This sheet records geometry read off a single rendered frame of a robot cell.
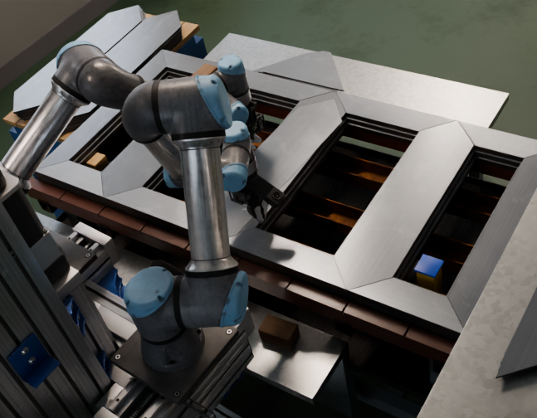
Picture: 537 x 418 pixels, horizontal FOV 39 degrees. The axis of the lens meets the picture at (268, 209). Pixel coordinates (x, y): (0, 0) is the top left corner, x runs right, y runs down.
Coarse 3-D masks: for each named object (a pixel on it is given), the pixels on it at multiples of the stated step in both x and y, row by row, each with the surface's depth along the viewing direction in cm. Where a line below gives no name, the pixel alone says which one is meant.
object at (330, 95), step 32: (256, 96) 272; (320, 96) 262; (352, 128) 255; (384, 128) 247; (320, 160) 245; (480, 160) 233; (512, 160) 227; (288, 192) 234; (448, 192) 223; (160, 224) 236; (256, 224) 225; (256, 256) 217; (416, 256) 211; (320, 288) 210; (416, 320) 195
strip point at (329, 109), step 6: (318, 102) 260; (324, 102) 259; (330, 102) 258; (306, 108) 258; (312, 108) 258; (318, 108) 257; (324, 108) 257; (330, 108) 256; (336, 108) 256; (324, 114) 254; (330, 114) 254; (336, 114) 253
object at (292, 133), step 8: (280, 128) 254; (288, 128) 253; (296, 128) 252; (272, 136) 251; (280, 136) 251; (288, 136) 250; (296, 136) 249; (304, 136) 249; (312, 136) 248; (320, 136) 247; (296, 144) 246; (304, 144) 246; (312, 144) 245; (320, 144) 245
